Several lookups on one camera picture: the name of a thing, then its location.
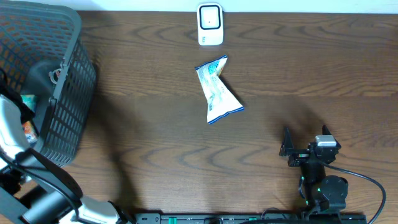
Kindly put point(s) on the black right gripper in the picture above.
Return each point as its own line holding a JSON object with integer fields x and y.
{"x": 287, "y": 149}

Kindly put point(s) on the white blue snack bag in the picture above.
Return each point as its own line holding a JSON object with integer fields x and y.
{"x": 220, "y": 101}

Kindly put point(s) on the orange white tissue pack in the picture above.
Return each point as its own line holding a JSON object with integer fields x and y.
{"x": 30, "y": 132}

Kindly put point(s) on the green white tissue pack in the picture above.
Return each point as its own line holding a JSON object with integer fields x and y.
{"x": 30, "y": 101}

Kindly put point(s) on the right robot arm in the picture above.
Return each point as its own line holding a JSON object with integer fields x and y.
{"x": 324, "y": 194}

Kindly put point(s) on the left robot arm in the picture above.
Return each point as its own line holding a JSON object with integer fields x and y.
{"x": 34, "y": 189}

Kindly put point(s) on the white barcode scanner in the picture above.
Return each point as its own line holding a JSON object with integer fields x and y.
{"x": 210, "y": 24}

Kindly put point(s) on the grey plastic mesh basket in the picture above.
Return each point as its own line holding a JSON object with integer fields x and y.
{"x": 42, "y": 55}

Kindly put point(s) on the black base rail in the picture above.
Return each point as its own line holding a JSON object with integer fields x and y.
{"x": 271, "y": 216}

